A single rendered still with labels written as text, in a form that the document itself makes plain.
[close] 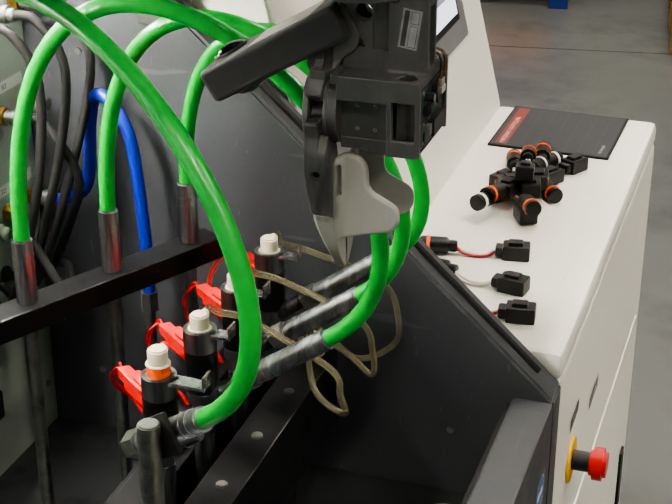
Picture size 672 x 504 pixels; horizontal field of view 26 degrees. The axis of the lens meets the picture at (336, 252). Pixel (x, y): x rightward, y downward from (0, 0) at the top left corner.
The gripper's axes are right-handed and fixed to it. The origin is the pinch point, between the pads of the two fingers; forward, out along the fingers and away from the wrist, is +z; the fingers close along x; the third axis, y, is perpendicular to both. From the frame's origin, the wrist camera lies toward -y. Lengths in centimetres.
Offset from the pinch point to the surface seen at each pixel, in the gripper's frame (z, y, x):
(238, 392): 3.4, -0.9, -15.9
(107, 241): 10.0, -26.1, 14.9
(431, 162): 21, -11, 70
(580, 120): 25, 2, 101
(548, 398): 28.1, 11.1, 31.1
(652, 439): 123, 10, 181
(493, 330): 22.3, 5.2, 32.1
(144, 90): -14.7, -7.8, -12.6
